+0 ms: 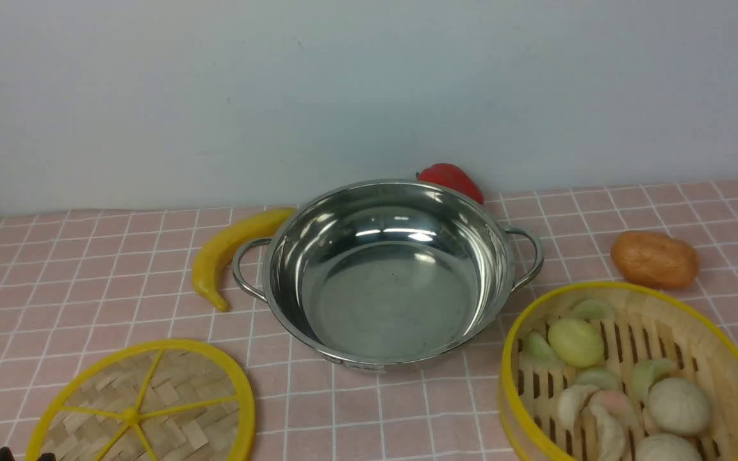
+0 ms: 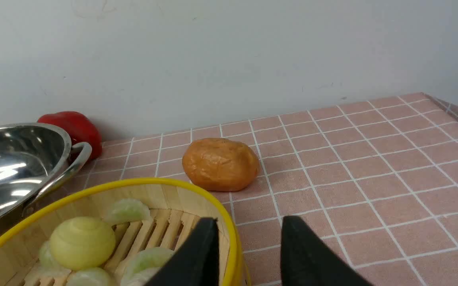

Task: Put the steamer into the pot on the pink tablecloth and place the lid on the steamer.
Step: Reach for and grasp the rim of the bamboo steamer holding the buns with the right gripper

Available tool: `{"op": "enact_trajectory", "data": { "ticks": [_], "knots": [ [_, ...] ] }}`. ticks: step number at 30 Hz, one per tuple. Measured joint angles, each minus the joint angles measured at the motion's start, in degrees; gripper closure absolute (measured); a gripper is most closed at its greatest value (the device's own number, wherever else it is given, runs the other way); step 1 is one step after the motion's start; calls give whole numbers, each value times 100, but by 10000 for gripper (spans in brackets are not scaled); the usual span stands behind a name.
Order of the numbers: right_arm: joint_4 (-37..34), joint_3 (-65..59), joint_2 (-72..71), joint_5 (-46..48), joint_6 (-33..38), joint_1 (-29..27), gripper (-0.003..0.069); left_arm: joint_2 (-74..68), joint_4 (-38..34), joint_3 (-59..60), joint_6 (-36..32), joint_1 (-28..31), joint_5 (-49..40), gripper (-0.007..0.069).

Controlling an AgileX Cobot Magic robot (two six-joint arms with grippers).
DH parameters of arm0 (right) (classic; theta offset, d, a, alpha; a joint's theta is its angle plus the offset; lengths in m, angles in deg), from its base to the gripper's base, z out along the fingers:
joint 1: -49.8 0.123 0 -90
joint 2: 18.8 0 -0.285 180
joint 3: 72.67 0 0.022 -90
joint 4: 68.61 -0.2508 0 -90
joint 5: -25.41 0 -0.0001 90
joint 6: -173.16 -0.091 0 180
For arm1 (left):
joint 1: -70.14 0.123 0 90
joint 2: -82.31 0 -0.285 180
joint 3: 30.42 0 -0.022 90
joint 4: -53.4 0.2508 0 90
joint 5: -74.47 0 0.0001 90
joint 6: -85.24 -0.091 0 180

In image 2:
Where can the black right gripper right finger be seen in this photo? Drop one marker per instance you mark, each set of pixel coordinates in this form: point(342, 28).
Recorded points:
point(305, 260)

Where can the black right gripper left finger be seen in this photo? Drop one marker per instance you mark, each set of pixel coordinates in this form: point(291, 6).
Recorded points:
point(196, 262)

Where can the stainless steel pot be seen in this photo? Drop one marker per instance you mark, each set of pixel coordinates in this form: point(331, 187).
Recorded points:
point(35, 160)

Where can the pale green dumpling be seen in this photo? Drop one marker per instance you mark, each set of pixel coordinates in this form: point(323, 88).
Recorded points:
point(90, 277)
point(145, 265)
point(126, 211)

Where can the yellow round bun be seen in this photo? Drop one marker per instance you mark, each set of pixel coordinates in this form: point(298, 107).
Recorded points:
point(82, 242)

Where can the red bell pepper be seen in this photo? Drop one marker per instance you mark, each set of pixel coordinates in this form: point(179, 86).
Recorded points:
point(79, 128)

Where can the yellow rimmed bamboo steamer basket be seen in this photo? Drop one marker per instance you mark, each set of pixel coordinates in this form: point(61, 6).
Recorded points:
point(176, 207)

